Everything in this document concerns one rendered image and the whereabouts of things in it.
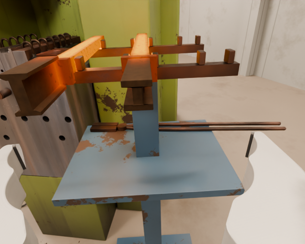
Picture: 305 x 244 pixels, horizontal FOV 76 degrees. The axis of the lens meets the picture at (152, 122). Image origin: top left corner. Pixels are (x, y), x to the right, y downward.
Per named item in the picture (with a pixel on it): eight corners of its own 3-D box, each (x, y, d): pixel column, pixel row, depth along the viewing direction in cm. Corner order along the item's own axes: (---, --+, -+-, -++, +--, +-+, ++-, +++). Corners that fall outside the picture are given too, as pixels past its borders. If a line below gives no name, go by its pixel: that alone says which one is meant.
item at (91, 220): (106, 241, 108) (89, 179, 84) (42, 234, 112) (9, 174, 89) (129, 169, 156) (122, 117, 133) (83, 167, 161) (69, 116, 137)
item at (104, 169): (243, 195, 42) (245, 188, 41) (53, 206, 41) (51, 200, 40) (205, 124, 68) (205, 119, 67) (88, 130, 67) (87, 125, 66)
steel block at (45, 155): (89, 179, 84) (61, 78, 62) (9, 174, 89) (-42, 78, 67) (122, 117, 133) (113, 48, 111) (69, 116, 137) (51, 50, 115)
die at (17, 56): (32, 73, 69) (23, 48, 65) (-18, 73, 72) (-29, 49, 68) (83, 51, 106) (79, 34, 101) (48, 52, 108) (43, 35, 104)
